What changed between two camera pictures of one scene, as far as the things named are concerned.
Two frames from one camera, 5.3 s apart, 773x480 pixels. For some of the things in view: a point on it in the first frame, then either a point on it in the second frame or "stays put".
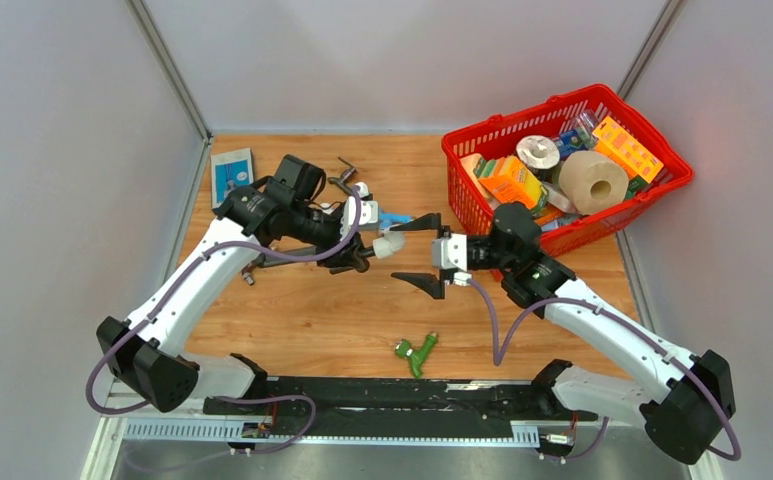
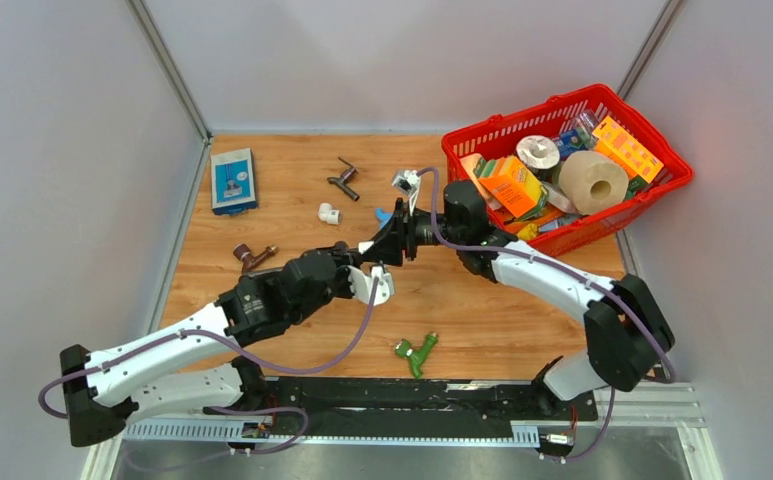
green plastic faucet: [404, 349] stays put
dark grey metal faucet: [346, 175] stays put
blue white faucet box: [230, 170] stays put
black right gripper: [426, 282] → [401, 234]
